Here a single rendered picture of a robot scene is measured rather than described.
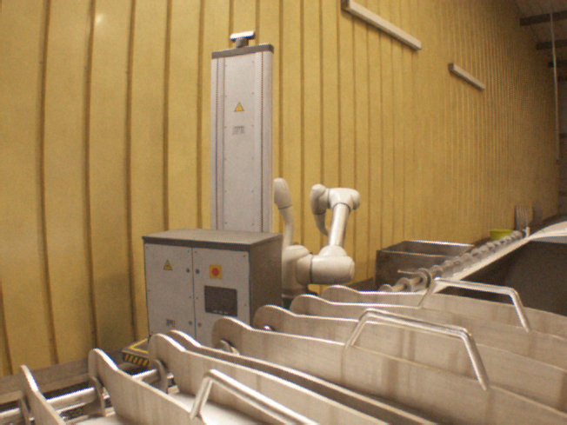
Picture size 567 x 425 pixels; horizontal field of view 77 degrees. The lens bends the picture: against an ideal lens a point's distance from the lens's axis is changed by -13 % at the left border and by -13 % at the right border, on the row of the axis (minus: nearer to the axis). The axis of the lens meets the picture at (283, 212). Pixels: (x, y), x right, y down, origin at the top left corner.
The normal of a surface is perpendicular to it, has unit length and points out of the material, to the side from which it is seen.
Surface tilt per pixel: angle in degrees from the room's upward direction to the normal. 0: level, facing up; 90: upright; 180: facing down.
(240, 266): 90
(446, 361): 90
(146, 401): 90
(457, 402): 90
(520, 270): 100
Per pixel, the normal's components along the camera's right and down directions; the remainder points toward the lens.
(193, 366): -0.70, 0.05
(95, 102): 0.71, 0.05
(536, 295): -0.47, 0.09
